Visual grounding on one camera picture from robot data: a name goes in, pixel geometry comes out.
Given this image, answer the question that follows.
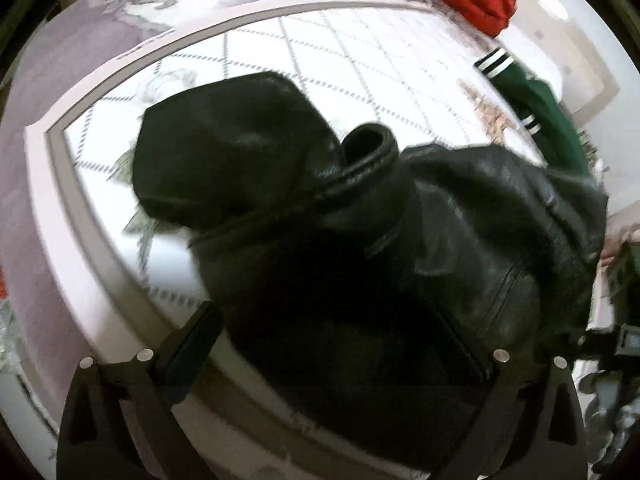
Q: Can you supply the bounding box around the patterned white pink bedspread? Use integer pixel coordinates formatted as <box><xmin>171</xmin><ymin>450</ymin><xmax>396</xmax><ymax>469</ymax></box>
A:
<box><xmin>1</xmin><ymin>0</ymin><xmax>567</xmax><ymax>479</ymax></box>

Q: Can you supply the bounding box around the black leather jacket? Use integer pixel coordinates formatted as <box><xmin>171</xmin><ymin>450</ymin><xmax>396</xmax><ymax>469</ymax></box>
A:
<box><xmin>132</xmin><ymin>72</ymin><xmax>608</xmax><ymax>472</ymax></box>

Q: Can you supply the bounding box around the green striped-cuff sweater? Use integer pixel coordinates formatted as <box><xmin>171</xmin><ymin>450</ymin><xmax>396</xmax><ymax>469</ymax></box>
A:
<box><xmin>474</xmin><ymin>48</ymin><xmax>590</xmax><ymax>176</ymax></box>

